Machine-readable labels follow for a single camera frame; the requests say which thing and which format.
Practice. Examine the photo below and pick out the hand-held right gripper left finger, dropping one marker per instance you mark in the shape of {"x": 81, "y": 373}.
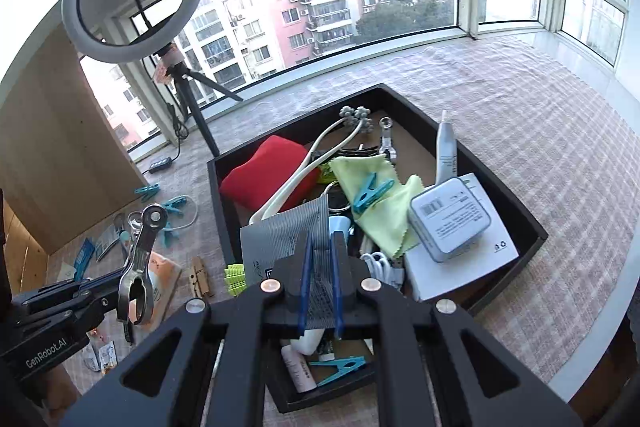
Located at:
{"x": 304, "y": 277}

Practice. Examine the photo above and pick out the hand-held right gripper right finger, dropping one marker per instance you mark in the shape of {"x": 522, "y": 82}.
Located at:
{"x": 337, "y": 282}

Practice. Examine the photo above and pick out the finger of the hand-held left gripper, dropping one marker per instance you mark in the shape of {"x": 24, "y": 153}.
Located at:
{"x": 65, "y": 289}
{"x": 95, "y": 304}

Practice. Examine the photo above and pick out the grey striped pouch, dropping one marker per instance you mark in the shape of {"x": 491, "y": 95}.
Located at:
{"x": 280, "y": 237}

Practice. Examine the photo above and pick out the metal clamp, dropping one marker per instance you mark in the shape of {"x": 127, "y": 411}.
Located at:
{"x": 137, "y": 252}

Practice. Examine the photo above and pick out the yellow-green cloth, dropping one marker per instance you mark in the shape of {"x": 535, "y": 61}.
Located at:
{"x": 385, "y": 222}

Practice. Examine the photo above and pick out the teal plastic clothespin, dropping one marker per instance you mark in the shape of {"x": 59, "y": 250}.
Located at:
{"x": 175, "y": 205}
{"x": 340, "y": 369}
{"x": 169, "y": 236}
{"x": 367, "y": 197}
{"x": 147, "y": 192}

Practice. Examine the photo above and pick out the black tray container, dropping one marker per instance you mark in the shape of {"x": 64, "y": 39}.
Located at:
{"x": 222, "y": 202}

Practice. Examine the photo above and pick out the white square tin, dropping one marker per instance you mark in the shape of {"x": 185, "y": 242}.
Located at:
{"x": 450, "y": 219}

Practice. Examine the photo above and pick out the white ball roller massager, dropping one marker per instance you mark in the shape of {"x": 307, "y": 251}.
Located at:
{"x": 356, "y": 117}

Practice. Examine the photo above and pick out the blue snack packet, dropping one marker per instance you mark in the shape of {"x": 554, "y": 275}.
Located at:
{"x": 85, "y": 254}

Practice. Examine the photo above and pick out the pine wood panel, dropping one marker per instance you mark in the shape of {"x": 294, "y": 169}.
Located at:
{"x": 25, "y": 252}

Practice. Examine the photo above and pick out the torn white orange sachet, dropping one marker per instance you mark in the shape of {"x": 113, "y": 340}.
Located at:
{"x": 107, "y": 243}

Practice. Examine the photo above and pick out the yellow-green plastic comb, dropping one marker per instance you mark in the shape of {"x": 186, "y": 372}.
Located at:
{"x": 235, "y": 279}

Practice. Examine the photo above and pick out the small white bottle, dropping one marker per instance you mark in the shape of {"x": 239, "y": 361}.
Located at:
{"x": 300, "y": 369}

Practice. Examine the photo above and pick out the small yellow-green packet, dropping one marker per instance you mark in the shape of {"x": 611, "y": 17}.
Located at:
{"x": 325, "y": 173}

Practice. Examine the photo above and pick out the red cushion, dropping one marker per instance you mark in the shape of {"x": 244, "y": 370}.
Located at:
{"x": 260, "y": 172}

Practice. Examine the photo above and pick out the white flat box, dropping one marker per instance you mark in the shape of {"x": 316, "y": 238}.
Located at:
{"x": 470, "y": 279}

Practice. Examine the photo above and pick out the black hair clip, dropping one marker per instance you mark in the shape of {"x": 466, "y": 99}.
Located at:
{"x": 357, "y": 150}

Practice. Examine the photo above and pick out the small metal tool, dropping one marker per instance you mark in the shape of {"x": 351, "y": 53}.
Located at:
{"x": 387, "y": 142}

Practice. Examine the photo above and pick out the large wooden board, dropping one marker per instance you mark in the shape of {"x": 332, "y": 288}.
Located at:
{"x": 60, "y": 132}

